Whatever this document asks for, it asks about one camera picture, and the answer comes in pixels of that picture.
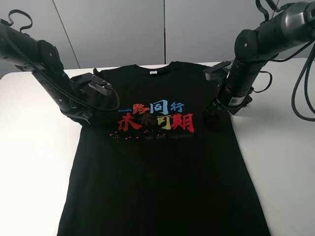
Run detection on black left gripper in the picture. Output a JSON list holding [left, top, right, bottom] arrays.
[[61, 81, 94, 125]]

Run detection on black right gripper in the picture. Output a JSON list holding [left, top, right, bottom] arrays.
[[202, 83, 252, 117]]

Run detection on black printed t-shirt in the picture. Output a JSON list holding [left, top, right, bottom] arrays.
[[58, 61, 270, 236]]

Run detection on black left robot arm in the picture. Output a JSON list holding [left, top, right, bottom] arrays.
[[0, 19, 95, 125]]

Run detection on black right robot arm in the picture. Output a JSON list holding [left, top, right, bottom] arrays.
[[204, 0, 315, 116]]

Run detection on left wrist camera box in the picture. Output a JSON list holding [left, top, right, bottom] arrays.
[[70, 73, 113, 96]]

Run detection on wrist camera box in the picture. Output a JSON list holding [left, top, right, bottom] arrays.
[[203, 61, 233, 81], [70, 73, 113, 96]]

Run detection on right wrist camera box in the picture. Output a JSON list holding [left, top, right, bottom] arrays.
[[203, 61, 233, 81]]

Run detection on black left camera cable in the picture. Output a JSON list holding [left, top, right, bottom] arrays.
[[0, 34, 121, 112]]

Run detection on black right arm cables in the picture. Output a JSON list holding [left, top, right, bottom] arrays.
[[251, 0, 315, 121]]

